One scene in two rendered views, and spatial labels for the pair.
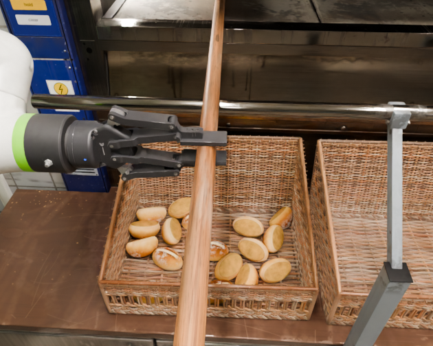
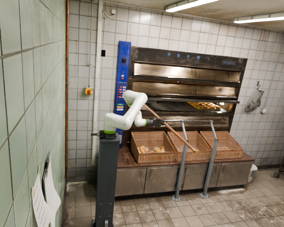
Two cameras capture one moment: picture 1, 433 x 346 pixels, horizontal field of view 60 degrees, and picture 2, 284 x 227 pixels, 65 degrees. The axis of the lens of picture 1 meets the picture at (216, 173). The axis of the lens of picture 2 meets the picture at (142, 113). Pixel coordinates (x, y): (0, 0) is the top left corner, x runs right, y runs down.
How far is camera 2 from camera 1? 2.43 m
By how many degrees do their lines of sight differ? 30
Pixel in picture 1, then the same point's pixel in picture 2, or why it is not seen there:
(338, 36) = (169, 112)
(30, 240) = not seen: hidden behind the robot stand
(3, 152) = (144, 122)
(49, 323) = (127, 165)
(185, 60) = (143, 116)
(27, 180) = not seen: hidden behind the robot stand
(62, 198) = not seen: hidden behind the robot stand
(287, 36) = (161, 112)
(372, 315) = (185, 149)
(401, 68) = (179, 117)
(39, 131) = (147, 120)
